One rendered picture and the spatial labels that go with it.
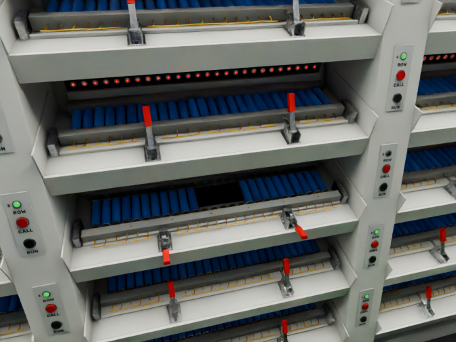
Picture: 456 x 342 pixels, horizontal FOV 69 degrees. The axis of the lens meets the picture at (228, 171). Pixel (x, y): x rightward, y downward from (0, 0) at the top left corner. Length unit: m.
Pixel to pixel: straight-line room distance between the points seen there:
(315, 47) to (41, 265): 0.62
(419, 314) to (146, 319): 0.77
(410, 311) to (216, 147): 0.78
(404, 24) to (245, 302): 0.66
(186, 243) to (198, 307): 0.19
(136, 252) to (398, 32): 0.64
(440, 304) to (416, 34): 0.79
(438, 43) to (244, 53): 0.39
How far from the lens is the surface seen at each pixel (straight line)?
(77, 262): 0.72
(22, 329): 0.89
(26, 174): 0.63
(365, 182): 0.76
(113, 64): 0.57
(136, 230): 0.70
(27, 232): 0.67
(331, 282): 0.90
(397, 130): 0.76
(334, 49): 0.65
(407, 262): 1.02
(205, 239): 0.70
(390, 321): 1.12
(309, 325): 1.03
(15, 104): 0.60
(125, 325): 0.83
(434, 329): 1.31
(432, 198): 0.94
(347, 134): 0.71
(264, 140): 0.65
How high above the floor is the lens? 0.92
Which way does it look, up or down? 23 degrees down
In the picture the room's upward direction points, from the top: 3 degrees counter-clockwise
